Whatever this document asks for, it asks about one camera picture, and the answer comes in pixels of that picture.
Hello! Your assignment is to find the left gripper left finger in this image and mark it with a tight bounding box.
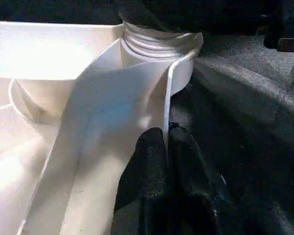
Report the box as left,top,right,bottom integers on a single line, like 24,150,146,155
109,127,172,235

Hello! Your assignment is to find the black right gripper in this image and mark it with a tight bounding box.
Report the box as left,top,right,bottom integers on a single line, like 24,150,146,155
264,9,294,52

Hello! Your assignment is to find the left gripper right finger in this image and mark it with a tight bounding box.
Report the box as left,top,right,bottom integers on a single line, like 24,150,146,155
167,122,236,235

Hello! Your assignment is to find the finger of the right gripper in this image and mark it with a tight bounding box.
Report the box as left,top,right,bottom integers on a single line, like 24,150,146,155
118,0,268,34

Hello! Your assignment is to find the white plastic table leg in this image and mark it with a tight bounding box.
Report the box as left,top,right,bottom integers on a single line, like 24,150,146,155
122,22,203,59

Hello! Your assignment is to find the white plastic table top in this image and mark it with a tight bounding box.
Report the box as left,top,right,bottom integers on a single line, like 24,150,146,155
0,21,204,235

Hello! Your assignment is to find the black work mat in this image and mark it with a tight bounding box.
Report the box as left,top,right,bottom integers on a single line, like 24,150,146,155
0,0,294,235

